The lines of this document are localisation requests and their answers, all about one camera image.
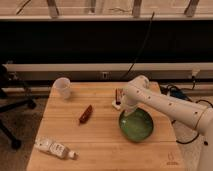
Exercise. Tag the white wall plug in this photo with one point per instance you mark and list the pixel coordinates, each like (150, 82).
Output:
(194, 72)

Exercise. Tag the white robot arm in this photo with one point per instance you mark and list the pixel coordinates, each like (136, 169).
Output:
(195, 116)

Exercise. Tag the brown chocolate bar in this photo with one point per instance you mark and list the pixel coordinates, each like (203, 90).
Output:
(118, 95)

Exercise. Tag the white tube with label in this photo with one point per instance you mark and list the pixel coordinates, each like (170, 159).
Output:
(51, 147)

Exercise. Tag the white plastic cup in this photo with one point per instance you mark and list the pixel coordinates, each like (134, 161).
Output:
(62, 85)

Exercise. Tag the green ceramic bowl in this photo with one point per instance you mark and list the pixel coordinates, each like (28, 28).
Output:
(137, 126)

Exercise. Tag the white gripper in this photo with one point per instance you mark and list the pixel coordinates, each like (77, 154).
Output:
(128, 109)

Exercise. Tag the red chili pepper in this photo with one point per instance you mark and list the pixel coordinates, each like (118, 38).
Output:
(85, 116)

